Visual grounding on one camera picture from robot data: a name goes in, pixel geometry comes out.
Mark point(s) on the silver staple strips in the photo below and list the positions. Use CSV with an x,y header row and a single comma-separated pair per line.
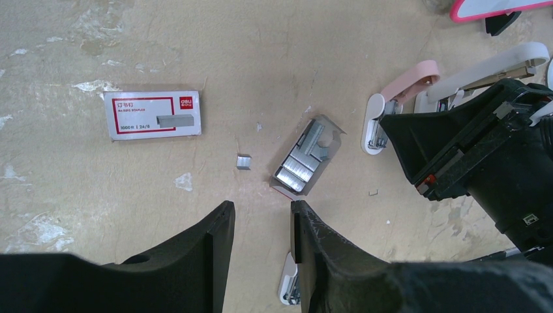
x,y
303,160

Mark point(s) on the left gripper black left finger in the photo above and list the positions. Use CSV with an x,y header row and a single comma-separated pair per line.
x,y
186,273

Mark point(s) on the pink and white stapler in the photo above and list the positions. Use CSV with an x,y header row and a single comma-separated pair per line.
x,y
390,101

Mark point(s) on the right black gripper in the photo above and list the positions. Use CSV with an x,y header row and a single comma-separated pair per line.
x,y
497,149

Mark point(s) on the loose staple piece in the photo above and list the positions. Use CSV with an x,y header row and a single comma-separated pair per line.
x,y
243,162

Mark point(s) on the red-framed whiteboard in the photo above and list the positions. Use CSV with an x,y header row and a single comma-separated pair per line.
x,y
498,15

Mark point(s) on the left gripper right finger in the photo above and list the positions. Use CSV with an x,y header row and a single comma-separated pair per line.
x,y
335,275

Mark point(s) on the red staple box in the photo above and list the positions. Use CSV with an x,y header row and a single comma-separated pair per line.
x,y
141,115

